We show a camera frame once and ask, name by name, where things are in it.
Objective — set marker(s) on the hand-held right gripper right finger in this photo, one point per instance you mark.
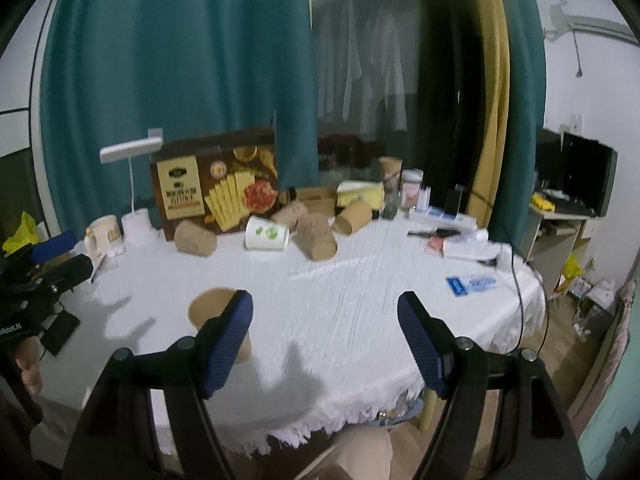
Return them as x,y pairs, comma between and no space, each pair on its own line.
425,345

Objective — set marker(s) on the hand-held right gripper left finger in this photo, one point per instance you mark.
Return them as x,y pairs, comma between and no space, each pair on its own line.
227,340

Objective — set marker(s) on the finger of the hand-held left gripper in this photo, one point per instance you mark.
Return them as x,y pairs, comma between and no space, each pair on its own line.
52,246
72,271

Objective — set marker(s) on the brown paper cup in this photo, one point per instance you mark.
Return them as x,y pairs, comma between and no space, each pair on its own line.
354,217
317,240
291,215
391,169
212,310
195,238

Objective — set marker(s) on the person's left forearm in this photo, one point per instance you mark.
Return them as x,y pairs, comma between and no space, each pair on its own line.
17,440

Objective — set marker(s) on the white paper cup green print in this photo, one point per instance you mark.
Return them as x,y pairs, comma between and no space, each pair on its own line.
266,234

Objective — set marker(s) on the person's left hand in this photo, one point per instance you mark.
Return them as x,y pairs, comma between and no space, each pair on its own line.
29,370

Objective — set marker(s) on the yellow plastic bag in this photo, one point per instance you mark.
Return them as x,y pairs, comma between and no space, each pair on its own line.
22,234

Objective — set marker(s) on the white printed mug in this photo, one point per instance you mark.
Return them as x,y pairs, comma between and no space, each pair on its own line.
104,240

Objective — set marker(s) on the wooden table leg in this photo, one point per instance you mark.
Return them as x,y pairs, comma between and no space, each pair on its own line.
428,410

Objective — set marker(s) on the blue card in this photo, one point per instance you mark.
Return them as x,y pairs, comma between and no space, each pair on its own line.
456,286

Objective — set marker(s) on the white tablecloth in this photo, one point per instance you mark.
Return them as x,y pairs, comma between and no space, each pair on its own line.
340,300

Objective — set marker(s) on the red and white packet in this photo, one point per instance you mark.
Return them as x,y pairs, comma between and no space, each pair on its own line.
435,246

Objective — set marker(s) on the white desk lamp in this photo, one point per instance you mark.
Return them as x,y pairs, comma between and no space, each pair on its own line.
131,185

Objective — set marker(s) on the black pen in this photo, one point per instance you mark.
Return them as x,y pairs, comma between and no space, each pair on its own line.
425,232

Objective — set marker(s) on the person's leg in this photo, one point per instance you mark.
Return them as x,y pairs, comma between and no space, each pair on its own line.
357,452

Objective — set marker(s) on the small dark glass bottle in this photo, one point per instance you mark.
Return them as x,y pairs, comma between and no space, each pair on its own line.
389,206

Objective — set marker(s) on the black standing phone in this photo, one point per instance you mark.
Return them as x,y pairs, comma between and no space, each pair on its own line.
453,200

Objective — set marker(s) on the brown printed snack box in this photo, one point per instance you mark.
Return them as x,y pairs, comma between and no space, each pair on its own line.
200,185

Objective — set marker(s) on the glass jar white lid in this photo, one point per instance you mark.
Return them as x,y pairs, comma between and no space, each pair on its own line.
412,187

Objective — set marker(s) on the small wooden box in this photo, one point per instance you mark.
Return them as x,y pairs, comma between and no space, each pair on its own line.
316,200

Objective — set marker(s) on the yellow tissue box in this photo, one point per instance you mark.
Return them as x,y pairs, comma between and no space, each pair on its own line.
360,192

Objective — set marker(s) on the grey side desk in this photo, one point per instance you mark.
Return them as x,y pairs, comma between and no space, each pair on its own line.
555,235

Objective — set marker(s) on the white plastic bag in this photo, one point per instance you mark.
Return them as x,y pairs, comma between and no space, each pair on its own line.
600,292

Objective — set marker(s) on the pink cloth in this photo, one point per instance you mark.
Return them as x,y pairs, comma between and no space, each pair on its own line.
624,340

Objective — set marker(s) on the teal curtain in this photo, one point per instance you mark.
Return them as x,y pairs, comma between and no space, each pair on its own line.
175,70
520,90

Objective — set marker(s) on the black monitor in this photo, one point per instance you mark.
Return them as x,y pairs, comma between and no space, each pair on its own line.
587,172

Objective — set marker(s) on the yellow curtain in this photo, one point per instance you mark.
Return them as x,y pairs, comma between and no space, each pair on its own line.
492,85

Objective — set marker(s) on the white wall pipe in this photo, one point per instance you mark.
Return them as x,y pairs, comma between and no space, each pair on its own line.
590,22

